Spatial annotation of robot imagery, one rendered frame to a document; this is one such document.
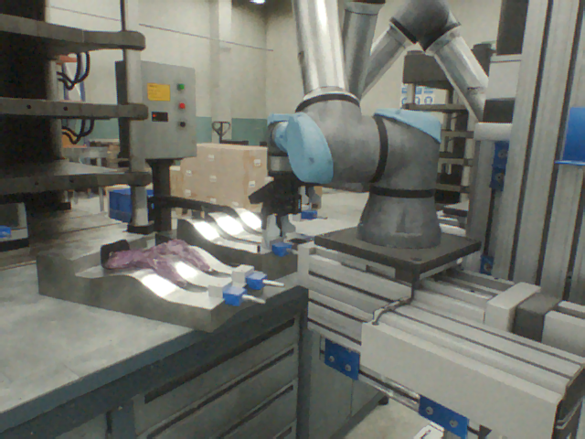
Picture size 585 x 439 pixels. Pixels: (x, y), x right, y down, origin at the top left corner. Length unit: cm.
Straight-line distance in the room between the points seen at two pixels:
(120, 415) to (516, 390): 75
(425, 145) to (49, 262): 91
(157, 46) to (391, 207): 835
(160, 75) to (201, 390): 132
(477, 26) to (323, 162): 740
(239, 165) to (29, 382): 447
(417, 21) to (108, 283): 100
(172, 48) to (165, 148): 717
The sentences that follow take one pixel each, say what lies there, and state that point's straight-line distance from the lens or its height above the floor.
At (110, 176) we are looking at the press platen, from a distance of 180.
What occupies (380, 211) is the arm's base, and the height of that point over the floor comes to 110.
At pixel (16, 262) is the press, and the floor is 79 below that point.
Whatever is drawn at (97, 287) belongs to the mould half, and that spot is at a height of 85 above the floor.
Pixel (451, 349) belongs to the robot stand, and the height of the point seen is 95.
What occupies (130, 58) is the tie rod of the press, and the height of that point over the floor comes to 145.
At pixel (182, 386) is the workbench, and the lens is 115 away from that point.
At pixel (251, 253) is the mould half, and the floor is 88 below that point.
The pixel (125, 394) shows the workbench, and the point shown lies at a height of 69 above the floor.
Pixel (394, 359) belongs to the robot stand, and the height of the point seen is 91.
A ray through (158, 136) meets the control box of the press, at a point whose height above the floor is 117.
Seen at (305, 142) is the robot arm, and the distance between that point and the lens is 71.
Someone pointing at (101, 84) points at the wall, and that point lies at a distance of 840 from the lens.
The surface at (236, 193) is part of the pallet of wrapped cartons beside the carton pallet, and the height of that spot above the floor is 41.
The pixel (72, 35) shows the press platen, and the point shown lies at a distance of 183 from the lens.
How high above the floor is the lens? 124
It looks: 12 degrees down
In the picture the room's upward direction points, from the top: 2 degrees clockwise
